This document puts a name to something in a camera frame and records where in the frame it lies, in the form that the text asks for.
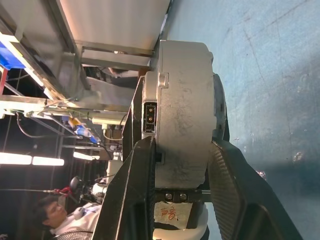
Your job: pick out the paper label red writing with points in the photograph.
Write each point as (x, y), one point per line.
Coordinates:
(172, 212)

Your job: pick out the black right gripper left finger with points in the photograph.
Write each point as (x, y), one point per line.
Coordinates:
(127, 200)

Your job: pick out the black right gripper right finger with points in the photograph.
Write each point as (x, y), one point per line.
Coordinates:
(240, 195)

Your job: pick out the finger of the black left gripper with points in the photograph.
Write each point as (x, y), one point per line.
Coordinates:
(133, 120)
(227, 130)

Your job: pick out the white power strip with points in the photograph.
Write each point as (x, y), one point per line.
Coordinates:
(110, 121)

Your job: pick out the silver motor housing copper coils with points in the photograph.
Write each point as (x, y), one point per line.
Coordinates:
(187, 112)

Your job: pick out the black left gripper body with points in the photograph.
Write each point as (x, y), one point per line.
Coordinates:
(176, 192)

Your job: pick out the grey metal table frame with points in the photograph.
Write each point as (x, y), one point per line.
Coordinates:
(112, 30)

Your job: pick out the person in white shirt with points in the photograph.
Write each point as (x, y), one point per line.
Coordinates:
(75, 220)

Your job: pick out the blue plastic bin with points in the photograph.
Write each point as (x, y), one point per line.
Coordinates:
(11, 56)

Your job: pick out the white fluorescent light tube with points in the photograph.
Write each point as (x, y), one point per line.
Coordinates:
(47, 160)
(13, 158)

